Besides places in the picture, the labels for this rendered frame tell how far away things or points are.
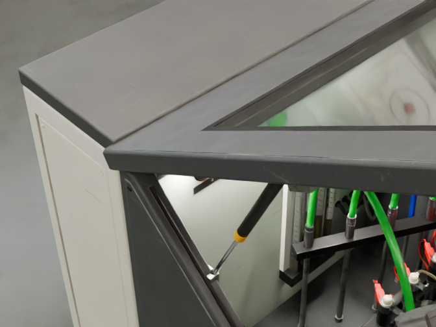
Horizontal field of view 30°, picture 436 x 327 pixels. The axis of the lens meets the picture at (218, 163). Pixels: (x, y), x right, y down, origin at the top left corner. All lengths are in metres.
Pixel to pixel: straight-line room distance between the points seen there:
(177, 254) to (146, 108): 0.24
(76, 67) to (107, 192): 0.23
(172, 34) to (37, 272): 1.79
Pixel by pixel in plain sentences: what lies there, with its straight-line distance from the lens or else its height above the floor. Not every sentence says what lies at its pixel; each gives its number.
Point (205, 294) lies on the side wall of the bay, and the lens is 1.31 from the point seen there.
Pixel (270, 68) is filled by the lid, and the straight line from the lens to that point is 1.38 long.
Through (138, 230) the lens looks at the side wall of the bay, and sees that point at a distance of 1.36.
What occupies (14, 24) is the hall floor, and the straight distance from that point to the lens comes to 4.61.
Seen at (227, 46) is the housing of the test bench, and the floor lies 1.50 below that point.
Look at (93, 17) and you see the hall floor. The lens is 4.57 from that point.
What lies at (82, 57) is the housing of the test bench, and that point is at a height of 1.50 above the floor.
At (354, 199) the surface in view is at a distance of 1.60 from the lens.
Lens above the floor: 2.30
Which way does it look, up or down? 41 degrees down
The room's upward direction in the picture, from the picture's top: 1 degrees counter-clockwise
